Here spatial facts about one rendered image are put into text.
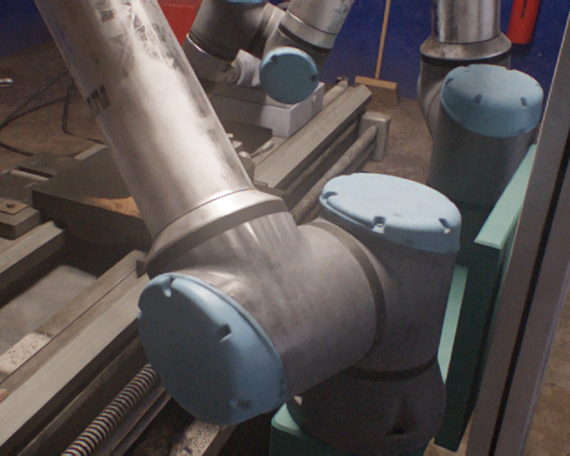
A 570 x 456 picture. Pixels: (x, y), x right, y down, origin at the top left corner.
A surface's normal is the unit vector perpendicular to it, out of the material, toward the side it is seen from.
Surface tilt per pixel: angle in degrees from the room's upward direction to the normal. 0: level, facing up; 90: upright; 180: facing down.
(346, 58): 90
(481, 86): 5
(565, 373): 0
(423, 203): 5
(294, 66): 94
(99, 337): 36
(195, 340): 93
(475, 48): 45
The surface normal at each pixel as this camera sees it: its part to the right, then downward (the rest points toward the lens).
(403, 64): -0.37, 0.41
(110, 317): 0.60, -0.58
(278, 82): -0.06, 0.53
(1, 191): 0.07, -0.88
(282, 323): 0.57, -0.25
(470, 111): -0.57, 0.27
